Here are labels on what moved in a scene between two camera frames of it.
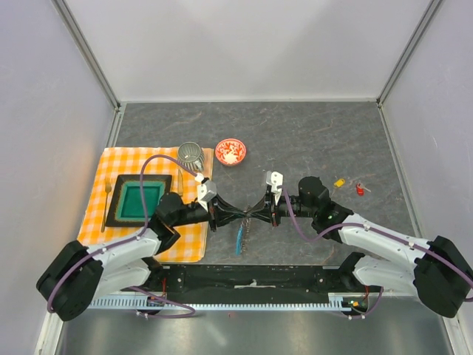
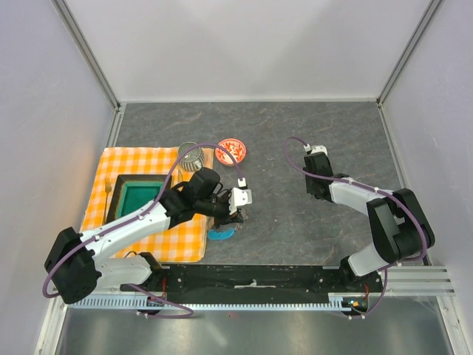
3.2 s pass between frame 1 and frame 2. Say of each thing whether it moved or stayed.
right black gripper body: moved
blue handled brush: moved
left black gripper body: stayed
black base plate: stayed
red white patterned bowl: stayed
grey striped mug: stayed
